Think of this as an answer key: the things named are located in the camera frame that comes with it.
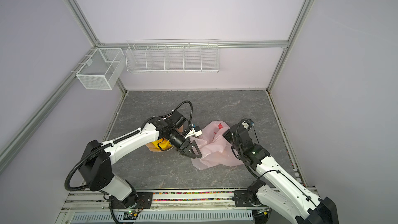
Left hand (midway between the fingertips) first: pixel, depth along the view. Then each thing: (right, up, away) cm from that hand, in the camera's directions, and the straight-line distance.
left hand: (196, 159), depth 68 cm
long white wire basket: (-1, +59, +39) cm, 71 cm away
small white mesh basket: (-59, +45, +26) cm, 79 cm away
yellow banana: (-14, +7, -1) cm, 16 cm away
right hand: (+15, +12, +11) cm, 22 cm away
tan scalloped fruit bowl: (-25, 0, +17) cm, 30 cm away
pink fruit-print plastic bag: (+9, +4, 0) cm, 10 cm away
